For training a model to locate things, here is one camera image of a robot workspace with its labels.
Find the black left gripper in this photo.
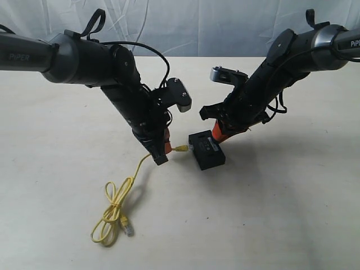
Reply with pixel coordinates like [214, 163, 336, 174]
[101, 84, 172, 165]

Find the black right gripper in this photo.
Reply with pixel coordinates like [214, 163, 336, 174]
[199, 66, 284, 143]

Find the small black network box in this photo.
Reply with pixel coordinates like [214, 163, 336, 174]
[188, 130, 226, 170]

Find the yellow ethernet cable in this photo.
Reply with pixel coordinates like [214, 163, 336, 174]
[89, 143, 195, 247]

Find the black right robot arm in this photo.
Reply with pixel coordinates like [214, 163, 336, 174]
[200, 23, 359, 142]

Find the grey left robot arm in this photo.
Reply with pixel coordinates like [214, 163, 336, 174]
[1, 30, 170, 165]

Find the white backdrop cloth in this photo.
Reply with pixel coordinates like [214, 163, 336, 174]
[1, 0, 359, 57]

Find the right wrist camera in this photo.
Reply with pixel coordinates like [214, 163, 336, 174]
[210, 66, 248, 86]

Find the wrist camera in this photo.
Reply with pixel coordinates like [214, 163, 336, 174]
[151, 78, 192, 113]
[210, 66, 248, 86]

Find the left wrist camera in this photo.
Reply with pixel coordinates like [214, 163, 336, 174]
[151, 78, 192, 113]

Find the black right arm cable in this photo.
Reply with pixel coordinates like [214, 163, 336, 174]
[260, 8, 360, 124]

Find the black left camera cable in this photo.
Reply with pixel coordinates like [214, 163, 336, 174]
[0, 8, 172, 127]

